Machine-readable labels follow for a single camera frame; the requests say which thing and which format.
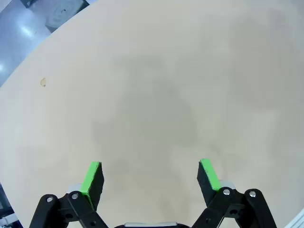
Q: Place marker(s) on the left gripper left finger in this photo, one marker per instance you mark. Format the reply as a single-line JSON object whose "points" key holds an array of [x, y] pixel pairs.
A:
{"points": [[91, 180]]}

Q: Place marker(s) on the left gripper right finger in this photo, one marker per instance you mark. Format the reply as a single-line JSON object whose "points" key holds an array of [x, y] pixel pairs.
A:
{"points": [[209, 180]]}

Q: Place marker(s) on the dark metal equipment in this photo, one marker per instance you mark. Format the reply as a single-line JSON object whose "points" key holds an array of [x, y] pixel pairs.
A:
{"points": [[6, 206]]}

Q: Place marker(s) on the aluminium profile frame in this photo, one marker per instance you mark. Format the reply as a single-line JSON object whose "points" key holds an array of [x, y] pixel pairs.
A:
{"points": [[297, 218]]}

